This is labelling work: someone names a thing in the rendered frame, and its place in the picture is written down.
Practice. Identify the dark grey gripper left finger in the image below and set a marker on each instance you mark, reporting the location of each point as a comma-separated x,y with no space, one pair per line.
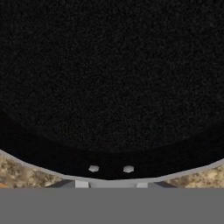
76,184

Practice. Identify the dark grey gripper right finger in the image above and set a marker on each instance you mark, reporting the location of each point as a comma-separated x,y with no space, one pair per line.
148,184

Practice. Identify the black frying pan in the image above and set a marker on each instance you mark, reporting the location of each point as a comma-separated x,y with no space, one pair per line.
110,81

